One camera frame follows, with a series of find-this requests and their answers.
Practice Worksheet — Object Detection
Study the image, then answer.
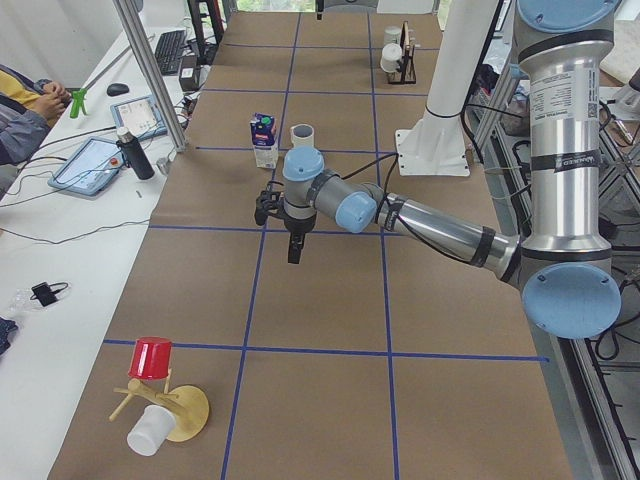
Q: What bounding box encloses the small metal cylinder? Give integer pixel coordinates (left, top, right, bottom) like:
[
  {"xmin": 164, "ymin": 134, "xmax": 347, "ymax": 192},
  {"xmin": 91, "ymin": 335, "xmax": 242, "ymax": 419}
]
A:
[{"xmin": 156, "ymin": 157, "xmax": 170, "ymax": 176}]

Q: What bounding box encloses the seated person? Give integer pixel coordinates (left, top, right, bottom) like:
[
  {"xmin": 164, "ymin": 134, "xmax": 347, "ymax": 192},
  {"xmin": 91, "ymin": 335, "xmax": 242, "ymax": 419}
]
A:
[{"xmin": 1, "ymin": 65, "xmax": 71, "ymax": 165}]

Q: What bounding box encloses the near blue teach pendant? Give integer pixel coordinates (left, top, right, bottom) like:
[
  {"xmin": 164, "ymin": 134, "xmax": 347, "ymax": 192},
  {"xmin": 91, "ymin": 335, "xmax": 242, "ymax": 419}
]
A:
[{"xmin": 48, "ymin": 137, "xmax": 124, "ymax": 198}]

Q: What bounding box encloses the black computer mouse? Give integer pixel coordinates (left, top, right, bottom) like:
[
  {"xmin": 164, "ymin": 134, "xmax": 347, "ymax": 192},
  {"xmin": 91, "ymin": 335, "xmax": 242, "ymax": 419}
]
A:
[{"xmin": 106, "ymin": 83, "xmax": 130, "ymax": 97}]

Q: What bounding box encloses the aluminium frame post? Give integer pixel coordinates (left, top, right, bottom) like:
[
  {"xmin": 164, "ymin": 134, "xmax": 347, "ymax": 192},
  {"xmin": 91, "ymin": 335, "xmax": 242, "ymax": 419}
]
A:
[{"xmin": 113, "ymin": 0, "xmax": 187, "ymax": 152}]

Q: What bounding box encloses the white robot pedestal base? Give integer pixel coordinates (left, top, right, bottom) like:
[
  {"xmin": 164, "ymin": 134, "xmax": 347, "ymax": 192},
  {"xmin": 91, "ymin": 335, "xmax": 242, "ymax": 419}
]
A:
[{"xmin": 396, "ymin": 0, "xmax": 500, "ymax": 177}]

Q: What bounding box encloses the white plastic cup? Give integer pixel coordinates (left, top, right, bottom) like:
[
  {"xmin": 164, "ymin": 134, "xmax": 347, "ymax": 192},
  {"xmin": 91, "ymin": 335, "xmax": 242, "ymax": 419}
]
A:
[{"xmin": 126, "ymin": 405, "xmax": 176, "ymax": 456}]

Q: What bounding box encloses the white mug on rack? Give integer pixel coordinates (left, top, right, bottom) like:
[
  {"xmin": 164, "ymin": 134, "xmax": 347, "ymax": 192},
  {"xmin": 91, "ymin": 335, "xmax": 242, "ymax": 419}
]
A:
[
  {"xmin": 383, "ymin": 25, "xmax": 402, "ymax": 46},
  {"xmin": 380, "ymin": 43, "xmax": 403, "ymax": 73}
]

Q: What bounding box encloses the black wire cup rack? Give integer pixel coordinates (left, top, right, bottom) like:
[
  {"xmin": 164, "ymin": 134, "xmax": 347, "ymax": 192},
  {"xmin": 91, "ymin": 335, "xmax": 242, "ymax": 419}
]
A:
[{"xmin": 385, "ymin": 21, "xmax": 417, "ymax": 85}]

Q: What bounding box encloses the far blue teach pendant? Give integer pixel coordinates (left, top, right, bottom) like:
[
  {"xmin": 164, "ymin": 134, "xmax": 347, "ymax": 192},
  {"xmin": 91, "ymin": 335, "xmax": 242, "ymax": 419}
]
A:
[{"xmin": 110, "ymin": 95, "xmax": 167, "ymax": 140}]

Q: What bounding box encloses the far white mug on rack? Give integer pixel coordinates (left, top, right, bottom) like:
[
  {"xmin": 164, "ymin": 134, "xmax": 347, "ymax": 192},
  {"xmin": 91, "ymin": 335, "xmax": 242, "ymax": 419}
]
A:
[{"xmin": 383, "ymin": 25, "xmax": 402, "ymax": 46}]

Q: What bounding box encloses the green handled tool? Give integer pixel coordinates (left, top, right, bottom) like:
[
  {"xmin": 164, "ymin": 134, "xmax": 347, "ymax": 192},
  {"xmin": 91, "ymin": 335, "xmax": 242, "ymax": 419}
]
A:
[{"xmin": 69, "ymin": 88, "xmax": 87, "ymax": 119}]

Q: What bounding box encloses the blue white milk carton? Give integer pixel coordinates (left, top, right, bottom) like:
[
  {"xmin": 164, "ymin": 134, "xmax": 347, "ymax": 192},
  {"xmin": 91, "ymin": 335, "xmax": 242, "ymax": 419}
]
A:
[{"xmin": 250, "ymin": 112, "xmax": 279, "ymax": 169}]

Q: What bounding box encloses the small black adapter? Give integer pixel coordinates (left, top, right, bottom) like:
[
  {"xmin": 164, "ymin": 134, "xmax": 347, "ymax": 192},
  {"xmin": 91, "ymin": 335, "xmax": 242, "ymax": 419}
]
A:
[{"xmin": 31, "ymin": 282, "xmax": 69, "ymax": 307}]

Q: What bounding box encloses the black keyboard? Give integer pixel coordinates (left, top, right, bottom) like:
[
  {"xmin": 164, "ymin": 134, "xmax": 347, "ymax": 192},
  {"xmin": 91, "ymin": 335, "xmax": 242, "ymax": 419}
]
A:
[{"xmin": 154, "ymin": 30, "xmax": 186, "ymax": 76}]

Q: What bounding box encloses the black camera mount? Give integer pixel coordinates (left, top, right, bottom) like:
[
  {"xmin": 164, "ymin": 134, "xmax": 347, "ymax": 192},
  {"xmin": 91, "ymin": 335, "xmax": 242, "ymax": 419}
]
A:
[{"xmin": 254, "ymin": 180, "xmax": 284, "ymax": 226}]

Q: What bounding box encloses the black water bottle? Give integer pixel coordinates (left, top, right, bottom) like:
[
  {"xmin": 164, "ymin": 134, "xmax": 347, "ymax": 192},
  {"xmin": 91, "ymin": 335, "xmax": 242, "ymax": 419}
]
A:
[{"xmin": 116, "ymin": 126, "xmax": 154, "ymax": 180}]

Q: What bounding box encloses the blue teach pendant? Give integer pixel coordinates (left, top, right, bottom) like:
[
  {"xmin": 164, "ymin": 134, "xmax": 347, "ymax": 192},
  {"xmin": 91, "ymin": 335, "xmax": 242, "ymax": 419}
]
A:
[
  {"xmin": 110, "ymin": 95, "xmax": 167, "ymax": 140},
  {"xmin": 48, "ymin": 137, "xmax": 124, "ymax": 198}
]

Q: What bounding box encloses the white grey mug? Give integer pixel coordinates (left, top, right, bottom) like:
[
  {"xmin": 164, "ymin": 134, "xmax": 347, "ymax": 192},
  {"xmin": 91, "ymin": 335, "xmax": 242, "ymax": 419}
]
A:
[{"xmin": 290, "ymin": 123, "xmax": 315, "ymax": 148}]

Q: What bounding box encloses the red plastic cup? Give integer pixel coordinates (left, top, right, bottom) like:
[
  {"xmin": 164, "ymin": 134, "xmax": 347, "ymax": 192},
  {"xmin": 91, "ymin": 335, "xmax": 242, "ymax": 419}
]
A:
[{"xmin": 128, "ymin": 336, "xmax": 172, "ymax": 380}]

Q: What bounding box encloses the wooden cup tree stand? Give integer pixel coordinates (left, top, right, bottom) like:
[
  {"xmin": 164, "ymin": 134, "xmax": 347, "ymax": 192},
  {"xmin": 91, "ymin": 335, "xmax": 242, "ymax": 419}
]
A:
[{"xmin": 108, "ymin": 375, "xmax": 210, "ymax": 442}]

